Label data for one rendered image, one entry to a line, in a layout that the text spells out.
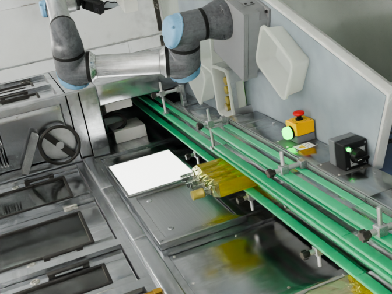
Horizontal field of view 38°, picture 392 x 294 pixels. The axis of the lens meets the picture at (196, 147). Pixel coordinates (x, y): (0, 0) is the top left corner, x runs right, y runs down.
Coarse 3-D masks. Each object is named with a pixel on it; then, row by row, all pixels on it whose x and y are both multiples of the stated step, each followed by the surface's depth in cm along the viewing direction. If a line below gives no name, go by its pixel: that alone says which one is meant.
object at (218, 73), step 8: (216, 72) 243; (224, 72) 244; (216, 80) 244; (216, 88) 245; (216, 96) 246; (224, 96) 247; (216, 104) 248; (232, 104) 232; (224, 112) 246; (232, 112) 233
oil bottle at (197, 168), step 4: (212, 160) 223; (216, 160) 222; (220, 160) 221; (224, 160) 221; (200, 164) 221; (204, 164) 220; (208, 164) 220; (212, 164) 219; (216, 164) 219; (192, 168) 220; (196, 168) 219; (200, 168) 218; (204, 168) 218; (192, 172) 219; (196, 172) 217; (196, 176) 218
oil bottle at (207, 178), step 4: (232, 168) 213; (216, 172) 212; (220, 172) 211; (224, 172) 211; (228, 172) 210; (232, 172) 209; (208, 176) 210; (212, 176) 209; (216, 176) 208; (220, 176) 208; (204, 180) 208; (208, 180) 207; (204, 184) 208
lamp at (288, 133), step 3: (288, 126) 190; (282, 129) 191; (285, 129) 189; (288, 129) 189; (291, 129) 189; (282, 132) 191; (285, 132) 189; (288, 132) 188; (291, 132) 189; (294, 132) 189; (285, 135) 189; (288, 135) 189; (291, 135) 189; (294, 135) 189; (285, 138) 190; (288, 138) 189; (291, 138) 190
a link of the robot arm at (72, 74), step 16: (64, 64) 205; (80, 64) 208; (96, 64) 209; (112, 64) 210; (128, 64) 210; (144, 64) 210; (160, 64) 211; (176, 64) 210; (192, 64) 210; (64, 80) 211; (80, 80) 211; (176, 80) 216
